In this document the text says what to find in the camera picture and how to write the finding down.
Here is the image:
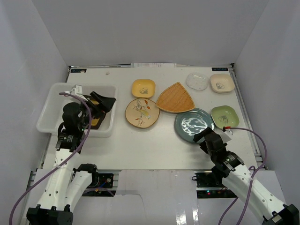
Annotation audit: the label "clear glass small dish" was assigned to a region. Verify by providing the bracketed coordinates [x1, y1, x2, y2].
[186, 72, 209, 91]

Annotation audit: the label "yellow square panda dish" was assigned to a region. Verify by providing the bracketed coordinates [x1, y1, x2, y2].
[132, 79, 156, 98]

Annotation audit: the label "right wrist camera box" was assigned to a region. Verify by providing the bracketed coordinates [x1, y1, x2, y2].
[220, 127, 233, 143]

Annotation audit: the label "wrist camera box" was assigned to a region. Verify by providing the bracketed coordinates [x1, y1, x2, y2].
[64, 85, 85, 99]
[220, 127, 233, 143]

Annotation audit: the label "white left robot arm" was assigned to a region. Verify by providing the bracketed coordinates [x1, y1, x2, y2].
[26, 91, 116, 225]

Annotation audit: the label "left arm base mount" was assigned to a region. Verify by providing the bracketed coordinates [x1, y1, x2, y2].
[89, 173, 114, 194]

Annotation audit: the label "cream square panda dish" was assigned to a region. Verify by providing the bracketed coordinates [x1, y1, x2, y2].
[210, 74, 235, 93]

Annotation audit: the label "beige bird pattern plate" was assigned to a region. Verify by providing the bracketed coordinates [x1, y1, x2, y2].
[125, 98, 160, 129]

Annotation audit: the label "woven bamboo triangular tray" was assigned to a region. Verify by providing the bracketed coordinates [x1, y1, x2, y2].
[156, 82, 195, 113]

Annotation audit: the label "papers at table back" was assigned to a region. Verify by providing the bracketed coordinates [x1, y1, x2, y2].
[131, 63, 177, 68]

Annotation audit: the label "green square panda dish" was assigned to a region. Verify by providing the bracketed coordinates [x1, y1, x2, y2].
[210, 105, 240, 129]

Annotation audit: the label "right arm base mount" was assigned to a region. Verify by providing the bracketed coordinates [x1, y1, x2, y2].
[192, 172, 236, 199]

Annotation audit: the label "white plastic bin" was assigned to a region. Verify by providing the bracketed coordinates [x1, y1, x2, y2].
[36, 82, 118, 137]

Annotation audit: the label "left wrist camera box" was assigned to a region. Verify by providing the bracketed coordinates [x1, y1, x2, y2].
[64, 85, 85, 99]

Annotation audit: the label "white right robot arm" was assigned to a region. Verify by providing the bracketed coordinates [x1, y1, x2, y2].
[193, 127, 300, 225]

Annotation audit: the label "black square amber plate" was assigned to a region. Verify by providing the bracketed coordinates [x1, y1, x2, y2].
[84, 95, 108, 130]

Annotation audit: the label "blue-grey round plate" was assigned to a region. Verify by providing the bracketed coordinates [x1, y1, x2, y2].
[174, 108, 215, 144]

